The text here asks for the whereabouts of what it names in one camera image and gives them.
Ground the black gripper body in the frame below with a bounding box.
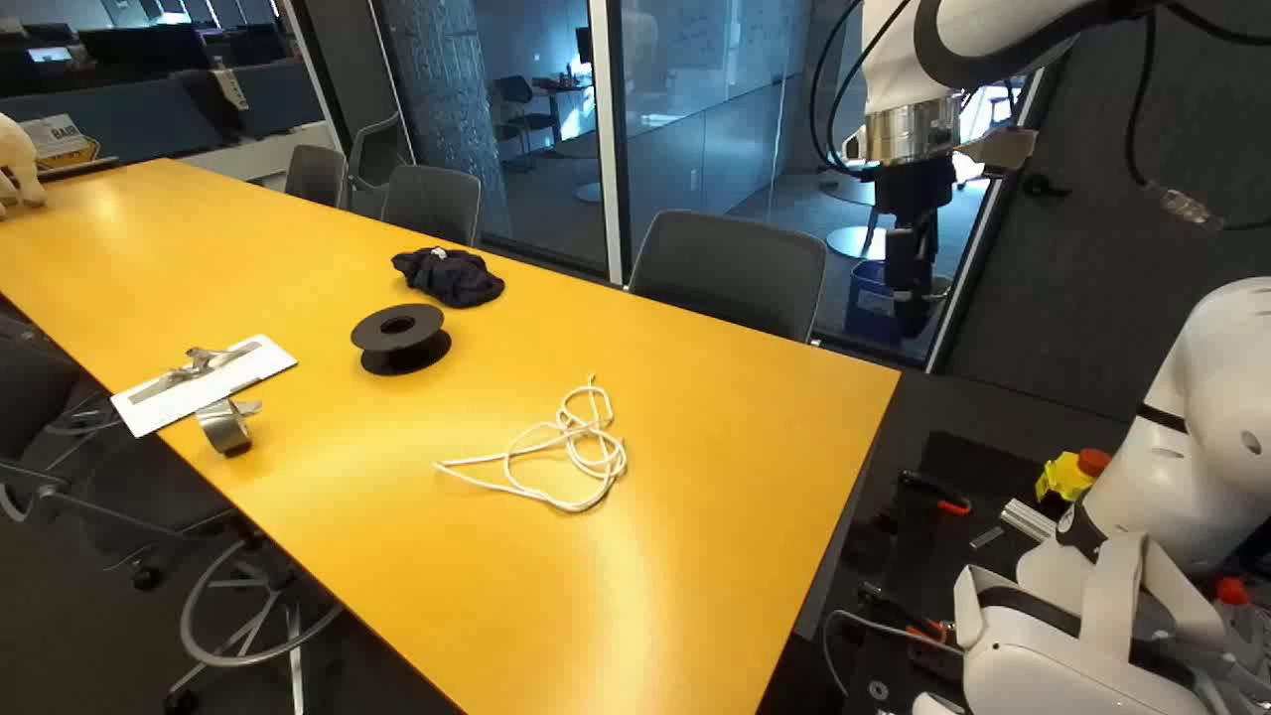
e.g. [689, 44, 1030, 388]
[868, 157, 961, 269]

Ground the white round table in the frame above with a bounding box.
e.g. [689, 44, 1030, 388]
[826, 218, 894, 265]

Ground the wide grey chair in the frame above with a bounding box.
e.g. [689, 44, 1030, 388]
[624, 207, 831, 347]

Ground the yellow red emergency stop button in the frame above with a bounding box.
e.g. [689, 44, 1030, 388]
[1032, 445, 1116, 509]

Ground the white VR headset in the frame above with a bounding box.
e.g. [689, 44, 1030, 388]
[949, 530, 1225, 715]

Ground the black crumpled cloth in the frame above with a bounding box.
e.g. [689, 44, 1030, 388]
[389, 244, 509, 309]

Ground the black filament spool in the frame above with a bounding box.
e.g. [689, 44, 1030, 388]
[345, 300, 458, 378]

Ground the small grey chair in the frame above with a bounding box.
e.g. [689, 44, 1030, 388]
[281, 141, 352, 210]

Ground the small metal tape roll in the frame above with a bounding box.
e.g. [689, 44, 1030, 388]
[194, 395, 264, 460]

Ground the metal tool on sheet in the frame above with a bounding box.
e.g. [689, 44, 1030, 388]
[133, 347, 263, 402]

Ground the labelled cardboard box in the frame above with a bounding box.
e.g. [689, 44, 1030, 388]
[17, 110, 104, 176]

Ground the black office chair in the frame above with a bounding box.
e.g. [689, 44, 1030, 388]
[0, 313, 182, 596]

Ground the white plush toy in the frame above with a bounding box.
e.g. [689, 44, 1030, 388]
[0, 110, 50, 216]

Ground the black tool with red handle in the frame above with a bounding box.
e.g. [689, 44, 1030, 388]
[909, 472, 978, 530]

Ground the chair base with white ring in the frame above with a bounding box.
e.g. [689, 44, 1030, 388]
[161, 522, 348, 715]

